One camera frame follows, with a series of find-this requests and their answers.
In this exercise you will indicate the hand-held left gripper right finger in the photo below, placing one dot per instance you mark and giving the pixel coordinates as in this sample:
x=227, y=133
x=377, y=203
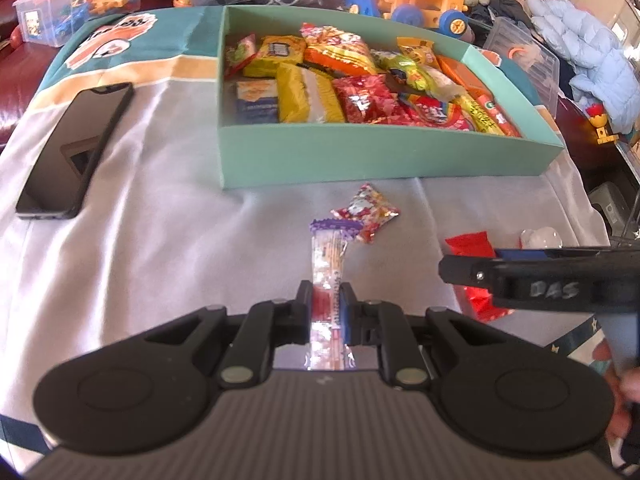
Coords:
x=347, y=310

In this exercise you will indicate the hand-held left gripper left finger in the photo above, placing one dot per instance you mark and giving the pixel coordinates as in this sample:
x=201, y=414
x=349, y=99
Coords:
x=302, y=310

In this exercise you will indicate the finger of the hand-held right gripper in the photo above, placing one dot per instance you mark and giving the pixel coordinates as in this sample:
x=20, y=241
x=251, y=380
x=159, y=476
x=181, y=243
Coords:
x=545, y=254
x=467, y=272

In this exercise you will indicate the plain red snack packet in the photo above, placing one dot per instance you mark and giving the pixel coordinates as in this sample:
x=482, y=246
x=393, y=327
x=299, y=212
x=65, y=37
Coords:
x=470, y=246

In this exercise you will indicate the white and red stick packet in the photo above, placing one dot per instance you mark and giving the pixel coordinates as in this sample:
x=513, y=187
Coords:
x=327, y=260

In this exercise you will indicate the red and white patterned packet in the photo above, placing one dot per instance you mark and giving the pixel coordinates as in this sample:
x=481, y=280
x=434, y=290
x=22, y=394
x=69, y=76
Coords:
x=367, y=212

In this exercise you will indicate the teal cardboard box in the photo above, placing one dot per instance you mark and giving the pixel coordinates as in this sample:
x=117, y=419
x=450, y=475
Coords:
x=375, y=160

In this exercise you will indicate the pile of mixed snack packets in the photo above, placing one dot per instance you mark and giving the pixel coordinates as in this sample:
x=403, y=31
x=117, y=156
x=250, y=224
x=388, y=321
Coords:
x=350, y=100

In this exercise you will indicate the person's right hand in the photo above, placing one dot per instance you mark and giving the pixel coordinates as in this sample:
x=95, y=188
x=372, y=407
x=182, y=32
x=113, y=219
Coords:
x=622, y=410

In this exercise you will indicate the white round object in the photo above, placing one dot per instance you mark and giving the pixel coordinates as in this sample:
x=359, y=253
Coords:
x=542, y=237

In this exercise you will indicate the dark star-print cloth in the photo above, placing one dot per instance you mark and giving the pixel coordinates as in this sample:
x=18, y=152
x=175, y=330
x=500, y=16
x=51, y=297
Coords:
x=575, y=335

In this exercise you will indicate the grey plastic device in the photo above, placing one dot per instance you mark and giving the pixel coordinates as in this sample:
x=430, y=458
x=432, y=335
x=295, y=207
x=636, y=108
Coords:
x=610, y=210

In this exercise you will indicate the small yellow toy figure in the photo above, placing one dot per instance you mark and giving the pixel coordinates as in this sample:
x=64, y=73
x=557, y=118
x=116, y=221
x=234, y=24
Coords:
x=602, y=127

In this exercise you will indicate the light blue puffer jacket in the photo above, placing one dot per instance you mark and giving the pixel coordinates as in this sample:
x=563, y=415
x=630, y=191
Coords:
x=585, y=45

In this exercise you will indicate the dark clothing pile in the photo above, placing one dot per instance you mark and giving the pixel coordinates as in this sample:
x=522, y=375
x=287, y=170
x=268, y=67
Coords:
x=505, y=7

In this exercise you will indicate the black smartphone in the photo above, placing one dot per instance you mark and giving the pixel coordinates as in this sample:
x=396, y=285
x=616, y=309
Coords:
x=75, y=150

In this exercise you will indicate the dark red leather sofa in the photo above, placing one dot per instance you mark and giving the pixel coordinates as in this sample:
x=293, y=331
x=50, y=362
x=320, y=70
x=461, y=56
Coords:
x=10, y=85

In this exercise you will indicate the clear bin of toy blocks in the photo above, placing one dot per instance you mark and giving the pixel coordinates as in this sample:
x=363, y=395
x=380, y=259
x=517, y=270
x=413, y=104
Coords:
x=85, y=0

